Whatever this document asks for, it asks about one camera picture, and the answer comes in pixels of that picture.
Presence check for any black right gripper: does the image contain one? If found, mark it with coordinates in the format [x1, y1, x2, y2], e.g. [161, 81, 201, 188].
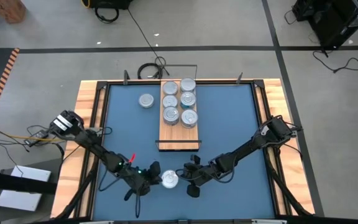
[175, 154, 219, 187]

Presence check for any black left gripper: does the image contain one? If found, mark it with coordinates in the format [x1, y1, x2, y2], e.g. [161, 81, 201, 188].
[123, 169, 164, 202]

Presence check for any dark blue albacore tuna can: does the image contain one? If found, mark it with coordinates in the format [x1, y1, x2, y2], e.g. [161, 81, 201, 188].
[161, 169, 179, 190]
[180, 108, 199, 129]

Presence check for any silver-lidded tuna can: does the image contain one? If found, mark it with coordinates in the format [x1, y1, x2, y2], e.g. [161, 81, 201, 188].
[162, 106, 181, 126]
[162, 80, 179, 96]

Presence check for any teal yellowfin tuna can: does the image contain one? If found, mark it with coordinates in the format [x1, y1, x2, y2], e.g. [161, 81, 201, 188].
[162, 95, 179, 109]
[180, 91, 197, 110]

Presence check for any green white tuna can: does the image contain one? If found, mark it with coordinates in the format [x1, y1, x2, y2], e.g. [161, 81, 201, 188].
[179, 77, 197, 93]
[138, 93, 155, 110]

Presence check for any black power adapter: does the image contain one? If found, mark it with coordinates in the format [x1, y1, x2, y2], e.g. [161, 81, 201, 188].
[23, 129, 50, 147]

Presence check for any white panel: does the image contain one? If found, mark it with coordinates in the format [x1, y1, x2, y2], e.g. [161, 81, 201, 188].
[0, 164, 52, 212]

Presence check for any black beam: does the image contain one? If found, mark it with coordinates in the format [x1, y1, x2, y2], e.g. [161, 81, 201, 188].
[0, 169, 58, 195]

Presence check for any black equipment case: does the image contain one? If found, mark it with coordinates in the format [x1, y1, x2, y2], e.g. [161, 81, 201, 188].
[88, 0, 134, 10]

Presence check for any orange black hazard strip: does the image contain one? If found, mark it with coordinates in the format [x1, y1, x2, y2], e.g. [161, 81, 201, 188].
[0, 47, 21, 127]

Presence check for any black computer cart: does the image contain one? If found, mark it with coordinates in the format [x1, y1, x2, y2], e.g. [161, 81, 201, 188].
[291, 0, 358, 50]

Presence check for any cardboard box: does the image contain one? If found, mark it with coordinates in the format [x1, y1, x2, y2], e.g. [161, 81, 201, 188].
[0, 0, 27, 25]

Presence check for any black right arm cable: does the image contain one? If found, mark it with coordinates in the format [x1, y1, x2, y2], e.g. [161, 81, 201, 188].
[175, 155, 237, 185]

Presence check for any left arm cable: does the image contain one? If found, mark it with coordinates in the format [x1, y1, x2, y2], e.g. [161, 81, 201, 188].
[98, 167, 141, 219]

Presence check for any wooden shelf with black frame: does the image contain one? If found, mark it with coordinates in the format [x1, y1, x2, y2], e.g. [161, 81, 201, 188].
[155, 63, 203, 152]

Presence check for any white bracket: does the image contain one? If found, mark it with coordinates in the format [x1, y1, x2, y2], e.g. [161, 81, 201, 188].
[251, 218, 288, 224]

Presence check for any coiled black cable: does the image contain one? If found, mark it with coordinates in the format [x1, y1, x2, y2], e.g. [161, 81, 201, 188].
[137, 62, 164, 80]
[94, 6, 120, 24]

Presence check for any black aluminium table frame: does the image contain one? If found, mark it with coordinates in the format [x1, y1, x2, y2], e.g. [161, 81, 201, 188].
[53, 79, 315, 224]

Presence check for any long black floor cable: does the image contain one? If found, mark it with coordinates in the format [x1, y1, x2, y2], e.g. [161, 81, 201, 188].
[127, 8, 170, 77]

